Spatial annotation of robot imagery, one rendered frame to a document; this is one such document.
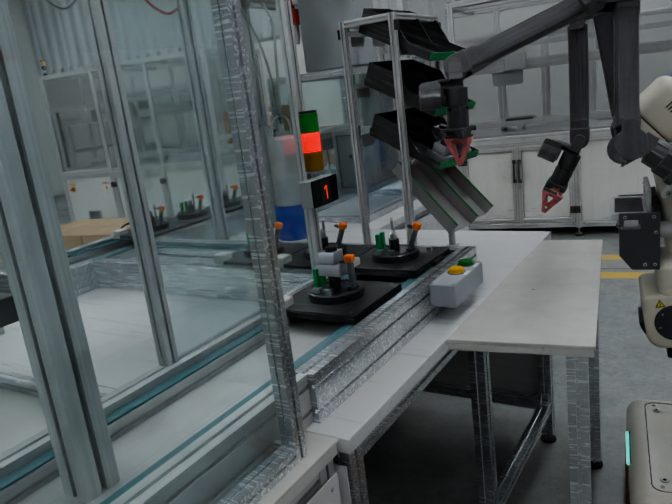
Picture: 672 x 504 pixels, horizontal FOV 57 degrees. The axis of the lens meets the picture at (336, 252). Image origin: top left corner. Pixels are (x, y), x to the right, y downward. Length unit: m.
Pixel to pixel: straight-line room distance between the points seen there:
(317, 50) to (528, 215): 3.24
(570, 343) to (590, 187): 4.33
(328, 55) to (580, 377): 2.04
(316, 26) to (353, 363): 2.10
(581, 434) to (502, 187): 4.38
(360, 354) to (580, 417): 0.55
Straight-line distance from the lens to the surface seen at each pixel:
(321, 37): 3.10
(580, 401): 1.55
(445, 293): 1.59
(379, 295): 1.51
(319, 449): 1.14
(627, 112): 1.73
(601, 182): 5.75
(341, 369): 1.25
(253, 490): 1.03
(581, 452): 1.62
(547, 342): 1.49
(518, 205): 5.82
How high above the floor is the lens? 1.45
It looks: 14 degrees down
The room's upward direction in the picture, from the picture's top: 7 degrees counter-clockwise
